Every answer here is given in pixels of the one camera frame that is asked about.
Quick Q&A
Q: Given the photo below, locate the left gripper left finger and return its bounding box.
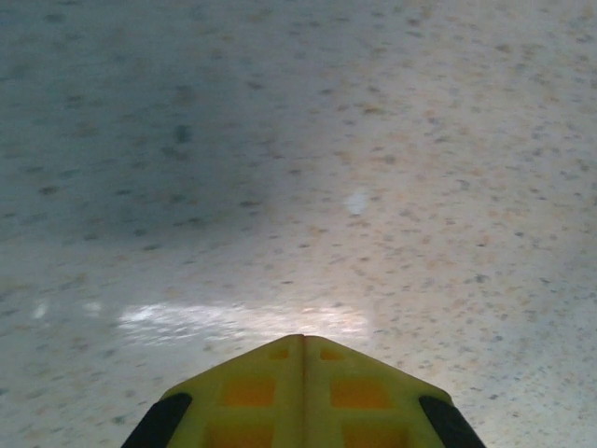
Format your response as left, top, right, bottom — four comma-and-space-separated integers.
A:
120, 333, 306, 448

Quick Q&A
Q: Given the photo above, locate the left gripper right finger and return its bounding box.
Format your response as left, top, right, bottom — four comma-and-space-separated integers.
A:
302, 335, 486, 448

